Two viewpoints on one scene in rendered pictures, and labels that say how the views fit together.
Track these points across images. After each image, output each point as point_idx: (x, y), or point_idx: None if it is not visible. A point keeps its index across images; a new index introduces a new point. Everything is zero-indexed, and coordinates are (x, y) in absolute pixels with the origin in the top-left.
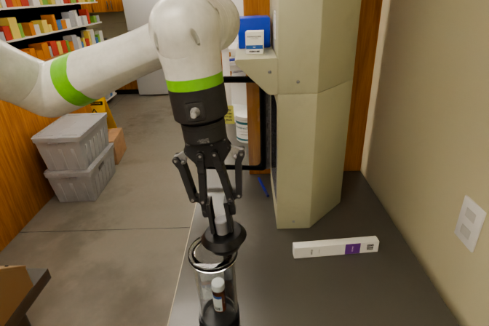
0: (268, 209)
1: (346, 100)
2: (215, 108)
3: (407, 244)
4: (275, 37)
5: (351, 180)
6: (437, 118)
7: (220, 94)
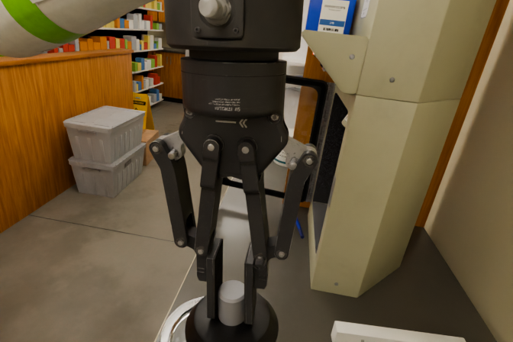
0: (301, 256)
1: (444, 127)
2: (273, 13)
3: None
4: (366, 12)
5: (412, 238)
6: None
7: None
